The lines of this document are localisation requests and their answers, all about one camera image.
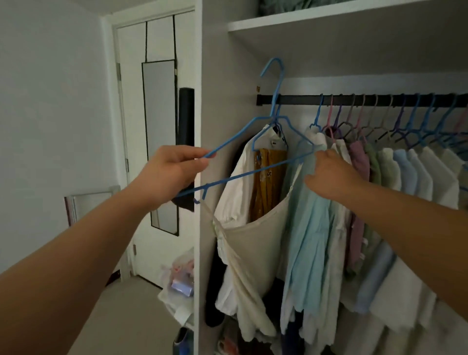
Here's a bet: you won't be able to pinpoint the grey framed panel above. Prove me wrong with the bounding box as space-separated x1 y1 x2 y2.
64 185 121 227

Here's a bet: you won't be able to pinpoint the person's right forearm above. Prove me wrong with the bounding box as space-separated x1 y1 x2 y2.
342 179 468 322

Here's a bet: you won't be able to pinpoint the mauve grey plastic hanger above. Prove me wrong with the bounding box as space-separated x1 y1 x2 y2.
336 94 357 141

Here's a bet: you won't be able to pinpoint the person's left hand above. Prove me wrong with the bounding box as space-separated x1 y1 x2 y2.
126 145 217 213

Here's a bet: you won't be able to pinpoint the person's left forearm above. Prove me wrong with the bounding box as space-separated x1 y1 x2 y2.
0 186 158 355

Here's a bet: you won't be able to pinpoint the white wardrobe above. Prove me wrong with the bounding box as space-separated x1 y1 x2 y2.
194 0 468 355

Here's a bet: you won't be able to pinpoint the green shorts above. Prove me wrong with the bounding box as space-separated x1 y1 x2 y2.
343 143 383 282

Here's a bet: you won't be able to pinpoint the clear plastic bag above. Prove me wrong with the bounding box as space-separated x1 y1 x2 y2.
157 248 195 328

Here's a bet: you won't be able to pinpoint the person's right hand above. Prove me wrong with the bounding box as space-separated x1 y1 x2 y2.
304 149 366 202

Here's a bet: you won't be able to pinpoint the white room door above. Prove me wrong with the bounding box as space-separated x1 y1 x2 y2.
113 11 196 290

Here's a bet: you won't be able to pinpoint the tall wall mirror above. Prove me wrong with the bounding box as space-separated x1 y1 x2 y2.
141 16 180 237

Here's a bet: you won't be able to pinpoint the black clothes rail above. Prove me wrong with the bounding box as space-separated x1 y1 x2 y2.
256 94 468 108

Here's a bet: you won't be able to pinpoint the pile of folded clothes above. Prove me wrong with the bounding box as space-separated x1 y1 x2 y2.
215 318 256 355

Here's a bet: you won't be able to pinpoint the dark blue shoe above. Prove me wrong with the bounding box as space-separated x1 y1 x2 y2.
172 326 195 355

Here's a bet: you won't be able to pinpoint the mustard floral garment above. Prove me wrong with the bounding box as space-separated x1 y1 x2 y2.
250 148 288 222

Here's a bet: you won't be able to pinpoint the white floral blouse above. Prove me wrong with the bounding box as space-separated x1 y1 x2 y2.
338 138 353 235

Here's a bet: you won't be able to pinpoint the beige plastic hanger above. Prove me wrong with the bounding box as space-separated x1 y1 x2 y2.
372 94 395 147
360 94 381 145

